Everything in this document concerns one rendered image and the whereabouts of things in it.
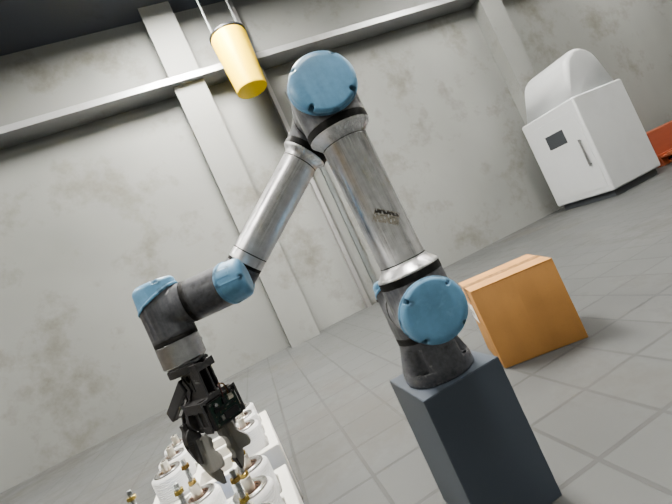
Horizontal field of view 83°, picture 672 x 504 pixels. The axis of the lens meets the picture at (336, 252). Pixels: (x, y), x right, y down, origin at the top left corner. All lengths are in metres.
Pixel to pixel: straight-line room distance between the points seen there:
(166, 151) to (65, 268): 1.41
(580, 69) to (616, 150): 0.91
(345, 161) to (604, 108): 4.38
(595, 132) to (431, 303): 4.16
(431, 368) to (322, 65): 0.59
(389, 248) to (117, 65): 4.21
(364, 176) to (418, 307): 0.23
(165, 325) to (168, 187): 3.42
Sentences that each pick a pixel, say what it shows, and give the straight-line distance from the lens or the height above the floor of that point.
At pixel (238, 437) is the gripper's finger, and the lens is 0.77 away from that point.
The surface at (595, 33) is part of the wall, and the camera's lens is 6.90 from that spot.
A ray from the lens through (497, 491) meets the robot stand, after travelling 0.90.
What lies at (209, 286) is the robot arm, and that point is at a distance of 0.66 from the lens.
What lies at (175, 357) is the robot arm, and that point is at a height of 0.57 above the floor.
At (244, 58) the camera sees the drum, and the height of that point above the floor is 2.61.
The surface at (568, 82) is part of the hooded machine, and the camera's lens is 4.80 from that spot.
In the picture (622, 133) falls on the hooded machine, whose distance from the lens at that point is 4.98.
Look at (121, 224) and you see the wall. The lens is 4.09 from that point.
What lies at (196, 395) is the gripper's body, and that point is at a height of 0.50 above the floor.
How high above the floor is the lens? 0.61
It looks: 1 degrees up
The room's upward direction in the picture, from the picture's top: 25 degrees counter-clockwise
